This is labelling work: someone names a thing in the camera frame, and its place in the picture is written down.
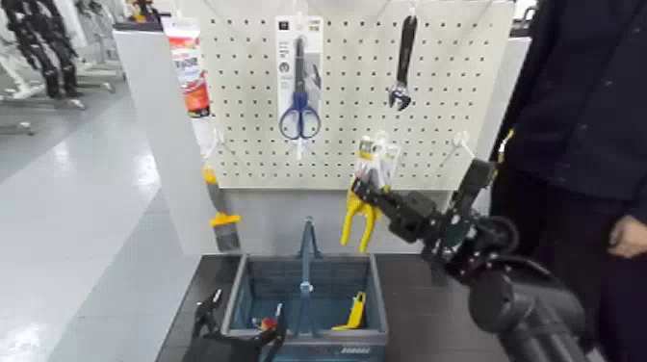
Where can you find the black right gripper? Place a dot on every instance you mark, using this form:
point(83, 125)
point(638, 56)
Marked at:
point(424, 217)

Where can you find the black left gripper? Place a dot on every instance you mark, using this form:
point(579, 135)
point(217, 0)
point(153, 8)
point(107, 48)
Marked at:
point(222, 351)

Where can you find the yellow pliers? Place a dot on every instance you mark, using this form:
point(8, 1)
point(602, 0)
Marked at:
point(351, 217)

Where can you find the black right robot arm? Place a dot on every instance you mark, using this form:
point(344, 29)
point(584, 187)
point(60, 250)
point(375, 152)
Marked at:
point(525, 313)

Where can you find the teal plastic crate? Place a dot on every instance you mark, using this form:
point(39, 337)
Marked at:
point(333, 303)

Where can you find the person's bare hand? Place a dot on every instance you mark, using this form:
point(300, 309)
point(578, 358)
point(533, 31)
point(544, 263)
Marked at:
point(629, 236)

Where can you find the small red orange tool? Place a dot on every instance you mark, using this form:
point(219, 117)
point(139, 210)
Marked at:
point(268, 323)

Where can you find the white pegboard hook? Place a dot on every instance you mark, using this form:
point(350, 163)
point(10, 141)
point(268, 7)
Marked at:
point(300, 147)
point(413, 10)
point(462, 140)
point(218, 137)

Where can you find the paint brush with orange ferrule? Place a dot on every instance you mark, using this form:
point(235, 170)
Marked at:
point(225, 235)

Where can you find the blue scissors on card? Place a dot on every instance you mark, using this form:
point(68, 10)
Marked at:
point(300, 108)

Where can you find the yellow plastic tool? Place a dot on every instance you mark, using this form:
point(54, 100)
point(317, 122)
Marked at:
point(356, 311)

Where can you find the beige perforated pegboard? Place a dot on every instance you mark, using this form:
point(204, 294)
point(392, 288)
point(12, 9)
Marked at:
point(354, 76)

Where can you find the black adjustable wrench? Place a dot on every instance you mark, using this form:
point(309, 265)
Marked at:
point(404, 55)

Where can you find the white display stand panel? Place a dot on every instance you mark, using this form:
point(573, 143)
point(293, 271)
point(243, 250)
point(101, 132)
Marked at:
point(167, 151)

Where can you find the red white sealant tube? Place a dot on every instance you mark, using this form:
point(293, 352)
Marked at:
point(189, 76)

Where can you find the person in dark clothes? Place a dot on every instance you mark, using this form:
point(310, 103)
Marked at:
point(581, 76)

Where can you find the yellow black object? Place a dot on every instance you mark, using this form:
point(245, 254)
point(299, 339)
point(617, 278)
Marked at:
point(141, 10)

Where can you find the white robot on stand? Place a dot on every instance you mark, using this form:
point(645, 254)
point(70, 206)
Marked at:
point(15, 76)

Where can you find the black robot on stand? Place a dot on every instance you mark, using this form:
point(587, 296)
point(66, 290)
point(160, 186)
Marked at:
point(45, 45)

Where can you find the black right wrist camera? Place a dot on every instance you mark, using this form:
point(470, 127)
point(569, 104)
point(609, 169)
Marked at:
point(475, 184)

